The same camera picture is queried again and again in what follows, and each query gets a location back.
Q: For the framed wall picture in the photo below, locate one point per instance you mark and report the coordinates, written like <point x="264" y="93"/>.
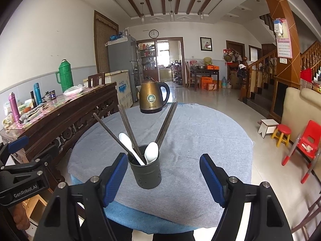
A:
<point x="206" y="44"/>

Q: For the white light switch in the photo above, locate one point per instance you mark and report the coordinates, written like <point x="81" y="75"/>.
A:
<point x="283" y="60"/>

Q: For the carved wooden sideboard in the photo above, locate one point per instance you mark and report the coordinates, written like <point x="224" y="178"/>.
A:
<point x="67" y="120"/>

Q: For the green thermos flask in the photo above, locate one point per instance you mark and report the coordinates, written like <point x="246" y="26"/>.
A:
<point x="65" y="76"/>

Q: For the brown curtain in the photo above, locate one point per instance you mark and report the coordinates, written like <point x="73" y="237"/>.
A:
<point x="102" y="42"/>

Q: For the orange printed carton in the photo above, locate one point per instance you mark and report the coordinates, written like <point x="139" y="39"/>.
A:
<point x="209" y="83"/>

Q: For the grey refrigerator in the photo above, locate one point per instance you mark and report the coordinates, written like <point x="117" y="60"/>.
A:
<point x="123" y="55"/>

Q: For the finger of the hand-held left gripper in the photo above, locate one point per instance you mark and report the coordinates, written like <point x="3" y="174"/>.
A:
<point x="17" y="143"/>
<point x="47" y="152"/>

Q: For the dark wooden chair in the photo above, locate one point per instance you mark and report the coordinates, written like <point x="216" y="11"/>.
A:
<point x="96" y="79"/>

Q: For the dark glass bottle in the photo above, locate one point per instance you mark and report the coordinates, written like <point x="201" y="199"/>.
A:
<point x="32" y="100"/>

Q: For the clear water jug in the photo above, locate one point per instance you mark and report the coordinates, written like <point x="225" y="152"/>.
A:
<point x="224" y="83"/>

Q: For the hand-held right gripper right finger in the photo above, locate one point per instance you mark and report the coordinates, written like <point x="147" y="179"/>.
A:
<point x="213" y="178"/>

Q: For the pink insulated bottle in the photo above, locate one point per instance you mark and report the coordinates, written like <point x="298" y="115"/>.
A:
<point x="14" y="108"/>

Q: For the dark wooden dining table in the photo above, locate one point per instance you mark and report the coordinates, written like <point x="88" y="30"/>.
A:
<point x="203" y="72"/>

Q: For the grey-blue tablecloth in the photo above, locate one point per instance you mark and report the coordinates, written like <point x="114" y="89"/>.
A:
<point x="195" y="135"/>

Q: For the pile of colourful paper bags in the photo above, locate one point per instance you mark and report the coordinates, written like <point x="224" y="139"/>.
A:
<point x="311" y="79"/>

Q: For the round wall clock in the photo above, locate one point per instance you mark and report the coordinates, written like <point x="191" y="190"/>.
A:
<point x="153" y="34"/>

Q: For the red plastic child chair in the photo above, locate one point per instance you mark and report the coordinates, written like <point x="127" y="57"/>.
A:
<point x="311" y="140"/>

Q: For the checkered plastic table cover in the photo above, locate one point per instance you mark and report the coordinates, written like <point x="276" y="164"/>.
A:
<point x="62" y="103"/>

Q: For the pendant lamp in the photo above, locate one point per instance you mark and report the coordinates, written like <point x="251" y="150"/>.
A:
<point x="142" y="17"/>
<point x="171" y="16"/>
<point x="201" y="15"/>

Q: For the wooden stair railing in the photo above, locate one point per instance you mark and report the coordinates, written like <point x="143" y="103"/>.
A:
<point x="258" y="72"/>

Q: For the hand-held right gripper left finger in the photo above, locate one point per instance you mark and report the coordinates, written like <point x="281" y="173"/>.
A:
<point x="115" y="175"/>

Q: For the orange box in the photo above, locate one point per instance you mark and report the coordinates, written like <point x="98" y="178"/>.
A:
<point x="212" y="67"/>

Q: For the bronze electric kettle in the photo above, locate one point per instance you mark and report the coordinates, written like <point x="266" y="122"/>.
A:
<point x="151" y="98"/>

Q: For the grey metal utensil holder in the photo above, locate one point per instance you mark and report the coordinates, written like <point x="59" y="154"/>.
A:
<point x="145" y="175"/>

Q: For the beige sofa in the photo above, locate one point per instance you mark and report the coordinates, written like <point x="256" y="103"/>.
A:
<point x="301" y="110"/>

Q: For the red and yellow stool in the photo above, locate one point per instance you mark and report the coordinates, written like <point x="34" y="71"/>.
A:
<point x="282" y="130"/>

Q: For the white chest freezer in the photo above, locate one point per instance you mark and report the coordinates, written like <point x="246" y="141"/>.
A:
<point x="123" y="90"/>

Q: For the white ceramic spoon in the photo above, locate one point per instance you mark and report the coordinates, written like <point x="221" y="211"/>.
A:
<point x="152" y="152"/>
<point x="125" y="140"/>

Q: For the pink wall calendar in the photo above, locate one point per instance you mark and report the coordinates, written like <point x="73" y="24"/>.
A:
<point x="284" y="45"/>

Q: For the small white stool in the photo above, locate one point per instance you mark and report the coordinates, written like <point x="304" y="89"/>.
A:
<point x="268" y="125"/>

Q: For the teal insulated bottle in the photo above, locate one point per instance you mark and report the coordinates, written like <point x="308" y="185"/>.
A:
<point x="38" y="94"/>

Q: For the dark brown chopstick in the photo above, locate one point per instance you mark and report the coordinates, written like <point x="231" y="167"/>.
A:
<point x="122" y="115"/>
<point x="166" y="120"/>
<point x="125" y="115"/>
<point x="107" y="130"/>
<point x="169" y="120"/>

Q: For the small dark jar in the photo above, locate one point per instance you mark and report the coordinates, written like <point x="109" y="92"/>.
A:
<point x="52" y="95"/>

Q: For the clear plastic bag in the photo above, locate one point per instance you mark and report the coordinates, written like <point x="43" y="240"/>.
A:
<point x="72" y="90"/>

